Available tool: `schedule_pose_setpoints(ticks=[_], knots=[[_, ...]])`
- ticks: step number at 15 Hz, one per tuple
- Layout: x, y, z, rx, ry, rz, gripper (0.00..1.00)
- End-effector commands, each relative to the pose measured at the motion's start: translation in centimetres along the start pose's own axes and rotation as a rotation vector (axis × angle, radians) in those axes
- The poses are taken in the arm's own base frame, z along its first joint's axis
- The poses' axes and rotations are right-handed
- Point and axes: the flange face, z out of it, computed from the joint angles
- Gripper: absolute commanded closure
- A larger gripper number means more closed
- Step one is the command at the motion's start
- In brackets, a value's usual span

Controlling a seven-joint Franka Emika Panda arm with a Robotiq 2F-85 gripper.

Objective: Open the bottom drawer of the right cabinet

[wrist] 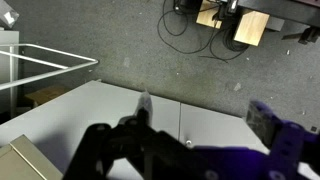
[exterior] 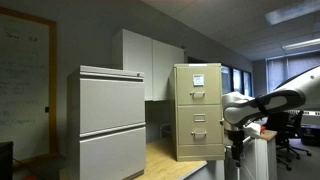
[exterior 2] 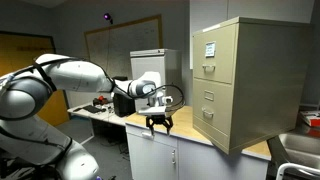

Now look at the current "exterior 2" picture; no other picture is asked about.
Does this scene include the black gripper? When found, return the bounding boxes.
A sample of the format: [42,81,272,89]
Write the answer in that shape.
[145,114,174,137]

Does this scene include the metal handle of unlabeled drawer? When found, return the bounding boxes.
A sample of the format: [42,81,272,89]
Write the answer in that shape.
[201,106,215,119]

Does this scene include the beige drawer without paper label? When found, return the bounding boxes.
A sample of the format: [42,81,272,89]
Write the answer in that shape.
[192,78,236,136]

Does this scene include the white base cabinet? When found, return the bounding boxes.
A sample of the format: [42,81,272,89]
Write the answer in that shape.
[125,122,270,180]

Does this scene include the gray metal filing cabinet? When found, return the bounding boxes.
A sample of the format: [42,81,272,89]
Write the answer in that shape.
[129,48,183,113]

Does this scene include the gray cabinet drawer front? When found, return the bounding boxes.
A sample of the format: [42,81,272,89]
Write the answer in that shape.
[130,55,167,88]

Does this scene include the beige drawer with paper label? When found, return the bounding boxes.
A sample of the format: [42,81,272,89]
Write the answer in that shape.
[192,23,240,85]

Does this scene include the beige metal filing cabinet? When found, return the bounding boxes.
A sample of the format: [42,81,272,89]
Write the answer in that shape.
[192,17,313,156]

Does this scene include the black computer tower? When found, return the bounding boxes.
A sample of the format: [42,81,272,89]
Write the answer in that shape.
[112,92,137,118]

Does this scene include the white desk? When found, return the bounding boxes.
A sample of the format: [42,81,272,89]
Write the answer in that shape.
[67,101,130,127]

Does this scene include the empty metal label holder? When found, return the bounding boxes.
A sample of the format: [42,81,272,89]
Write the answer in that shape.
[203,89,215,102]

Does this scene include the red object on desk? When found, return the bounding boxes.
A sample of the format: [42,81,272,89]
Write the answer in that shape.
[92,95,110,106]

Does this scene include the black keyboard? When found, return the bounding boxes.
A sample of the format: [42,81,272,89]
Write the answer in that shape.
[82,104,107,115]

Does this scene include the wood framed whiteboard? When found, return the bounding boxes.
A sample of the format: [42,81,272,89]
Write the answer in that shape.
[83,14,164,82]

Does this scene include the white paper label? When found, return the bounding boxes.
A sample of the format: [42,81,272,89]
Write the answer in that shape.
[204,41,217,59]

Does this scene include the stainless steel sink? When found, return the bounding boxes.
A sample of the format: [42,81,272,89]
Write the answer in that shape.
[266,132,320,180]

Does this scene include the red and white box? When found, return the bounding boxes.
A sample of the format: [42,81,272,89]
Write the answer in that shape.
[299,110,320,128]

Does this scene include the yellow wooden door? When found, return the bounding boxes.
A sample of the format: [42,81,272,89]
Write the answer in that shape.
[0,31,71,127]

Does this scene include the silver base drawer handle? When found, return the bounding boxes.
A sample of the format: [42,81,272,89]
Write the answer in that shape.
[141,131,155,140]

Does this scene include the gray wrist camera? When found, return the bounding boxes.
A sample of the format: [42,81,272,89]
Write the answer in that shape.
[161,95,175,105]

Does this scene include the silver cabinet door handle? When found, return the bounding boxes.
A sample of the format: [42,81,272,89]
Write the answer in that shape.
[170,148,177,165]

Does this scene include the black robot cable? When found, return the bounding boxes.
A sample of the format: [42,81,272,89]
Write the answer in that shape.
[112,83,186,113]

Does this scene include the metal handle under paper label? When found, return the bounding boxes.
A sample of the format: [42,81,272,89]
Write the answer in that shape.
[201,63,217,73]

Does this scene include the camera with purple light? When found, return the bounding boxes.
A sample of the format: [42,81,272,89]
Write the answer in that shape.
[102,12,115,25]

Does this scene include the white tube frame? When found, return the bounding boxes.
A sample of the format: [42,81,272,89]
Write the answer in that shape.
[275,162,320,180]

